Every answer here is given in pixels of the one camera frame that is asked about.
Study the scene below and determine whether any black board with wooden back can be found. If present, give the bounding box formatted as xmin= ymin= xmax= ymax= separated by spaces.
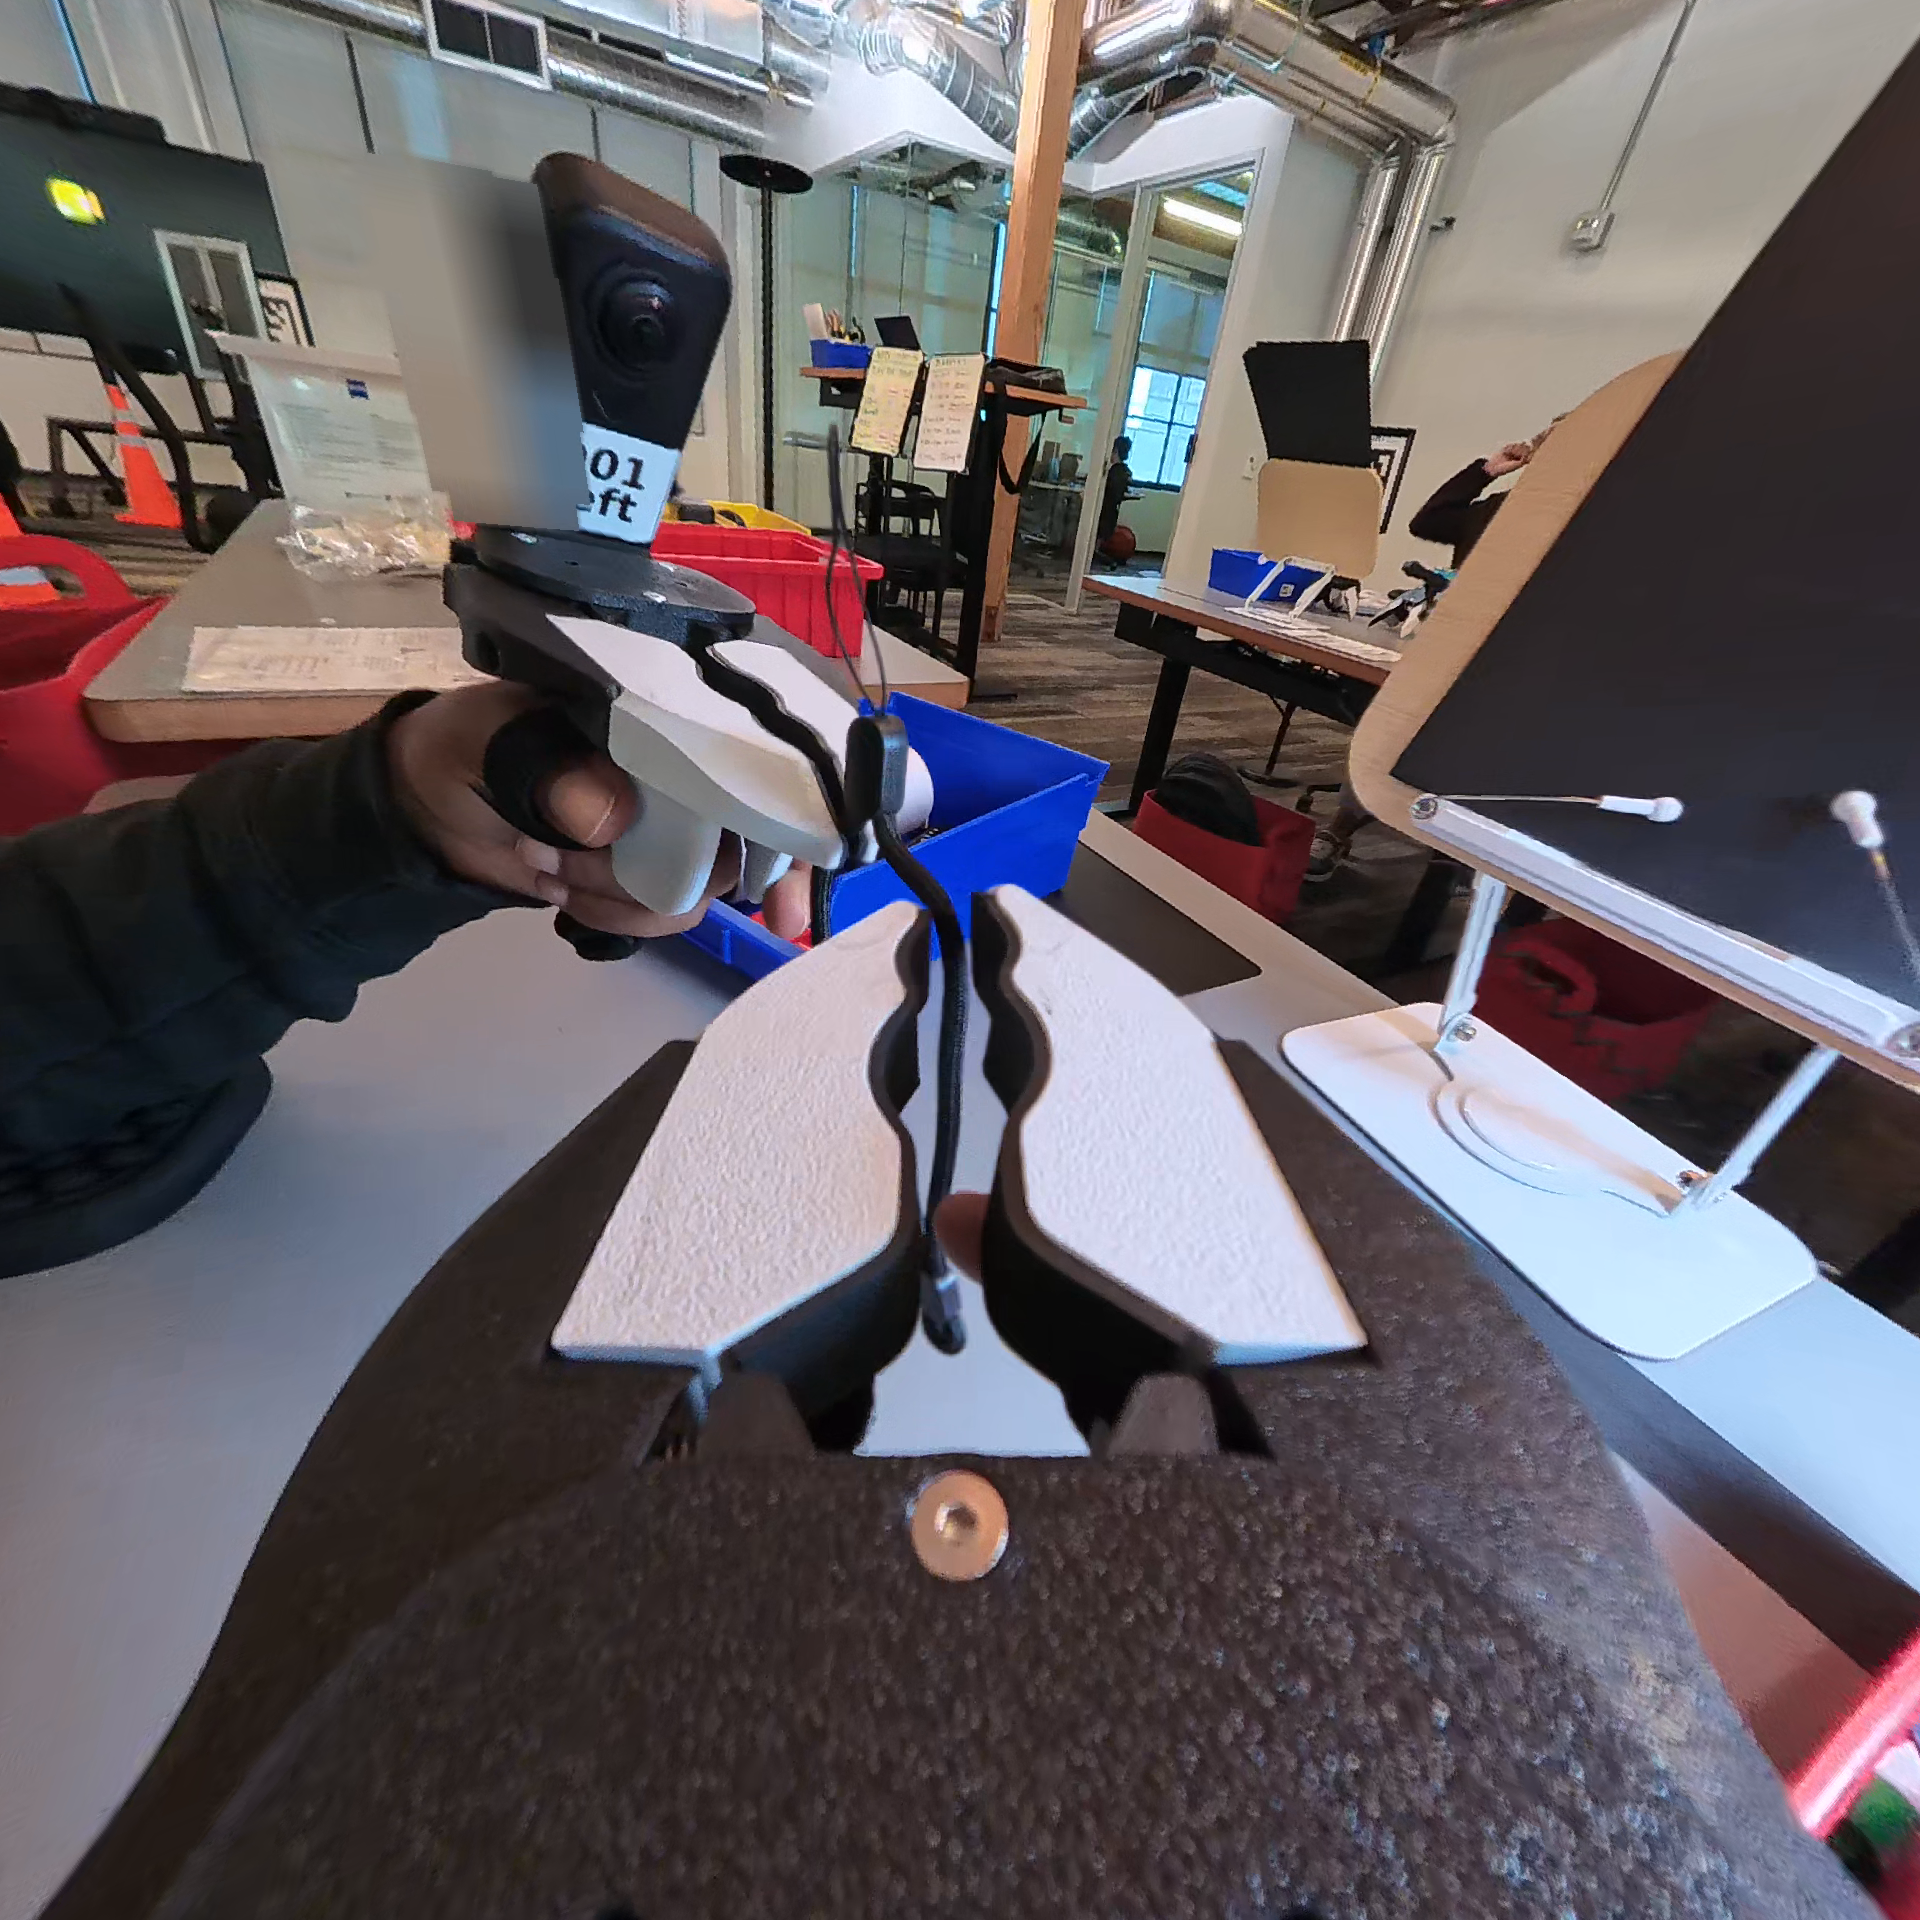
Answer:
xmin=1242 ymin=340 xmax=1419 ymax=588

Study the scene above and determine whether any black board on white stand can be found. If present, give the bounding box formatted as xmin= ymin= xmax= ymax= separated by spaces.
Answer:
xmin=1281 ymin=44 xmax=1920 ymax=1364

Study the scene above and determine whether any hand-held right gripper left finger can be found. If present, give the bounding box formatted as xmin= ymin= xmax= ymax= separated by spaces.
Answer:
xmin=552 ymin=900 xmax=935 ymax=1375

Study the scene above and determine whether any white paper sheet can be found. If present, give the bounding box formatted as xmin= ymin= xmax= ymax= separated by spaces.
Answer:
xmin=180 ymin=622 xmax=499 ymax=701

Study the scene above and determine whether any paper flip chart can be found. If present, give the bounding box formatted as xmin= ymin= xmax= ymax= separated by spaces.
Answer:
xmin=912 ymin=353 xmax=987 ymax=474
xmin=850 ymin=349 xmax=923 ymax=460

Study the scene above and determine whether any silver ventilation duct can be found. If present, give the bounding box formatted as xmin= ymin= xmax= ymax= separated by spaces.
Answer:
xmin=840 ymin=0 xmax=1459 ymax=157
xmin=224 ymin=0 xmax=829 ymax=148

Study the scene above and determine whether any black braided cable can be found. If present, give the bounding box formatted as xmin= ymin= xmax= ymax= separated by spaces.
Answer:
xmin=809 ymin=425 xmax=973 ymax=1357

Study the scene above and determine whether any silver wall pipe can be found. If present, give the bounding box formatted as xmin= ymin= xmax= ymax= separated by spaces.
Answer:
xmin=1326 ymin=139 xmax=1454 ymax=353

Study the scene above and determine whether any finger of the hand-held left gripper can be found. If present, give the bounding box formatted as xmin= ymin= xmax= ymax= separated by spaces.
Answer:
xmin=544 ymin=613 xmax=852 ymax=872
xmin=703 ymin=638 xmax=875 ymax=822

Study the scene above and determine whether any orange traffic cone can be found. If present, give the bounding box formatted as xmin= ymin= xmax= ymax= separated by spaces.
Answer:
xmin=104 ymin=382 xmax=186 ymax=532
xmin=0 ymin=499 xmax=70 ymax=611

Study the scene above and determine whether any person's left hand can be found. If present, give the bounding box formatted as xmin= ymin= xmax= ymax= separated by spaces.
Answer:
xmin=389 ymin=679 xmax=821 ymax=949

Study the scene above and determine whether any large black display screen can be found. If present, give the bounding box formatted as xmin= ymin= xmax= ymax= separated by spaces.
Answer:
xmin=0 ymin=83 xmax=297 ymax=381

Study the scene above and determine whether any clear plastic bag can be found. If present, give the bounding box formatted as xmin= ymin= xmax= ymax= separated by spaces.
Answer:
xmin=244 ymin=336 xmax=456 ymax=582

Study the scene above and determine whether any long red ribbed bin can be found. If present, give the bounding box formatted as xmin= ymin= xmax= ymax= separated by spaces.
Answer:
xmin=652 ymin=521 xmax=887 ymax=658

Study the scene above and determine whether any wooden desk with black legs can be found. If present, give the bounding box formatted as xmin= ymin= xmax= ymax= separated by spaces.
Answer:
xmin=1082 ymin=573 xmax=1416 ymax=816

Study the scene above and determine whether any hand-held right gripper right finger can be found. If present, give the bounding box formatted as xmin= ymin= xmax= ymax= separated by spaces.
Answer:
xmin=972 ymin=884 xmax=1369 ymax=1442

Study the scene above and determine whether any red plastic bin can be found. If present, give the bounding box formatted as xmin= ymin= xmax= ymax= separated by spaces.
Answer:
xmin=1783 ymin=1633 xmax=1920 ymax=1850

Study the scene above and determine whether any wooden standing desk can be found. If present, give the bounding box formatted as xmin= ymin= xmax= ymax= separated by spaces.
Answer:
xmin=797 ymin=361 xmax=1090 ymax=680

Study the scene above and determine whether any red plastic basket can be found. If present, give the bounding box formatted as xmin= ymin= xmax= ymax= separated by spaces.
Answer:
xmin=0 ymin=536 xmax=169 ymax=839
xmin=1511 ymin=919 xmax=1716 ymax=1108

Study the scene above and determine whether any black floor lamp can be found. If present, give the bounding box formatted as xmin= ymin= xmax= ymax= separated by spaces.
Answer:
xmin=720 ymin=150 xmax=815 ymax=521

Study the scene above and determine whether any wooden post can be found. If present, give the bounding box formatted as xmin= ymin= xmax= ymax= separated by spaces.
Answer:
xmin=981 ymin=0 xmax=1091 ymax=606

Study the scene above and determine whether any person's left forearm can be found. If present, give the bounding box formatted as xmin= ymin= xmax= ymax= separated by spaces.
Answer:
xmin=0 ymin=693 xmax=519 ymax=1181

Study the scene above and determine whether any blue plastic bin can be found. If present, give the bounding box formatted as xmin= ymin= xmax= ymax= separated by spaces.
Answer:
xmin=682 ymin=693 xmax=1112 ymax=985
xmin=1208 ymin=546 xmax=1339 ymax=613

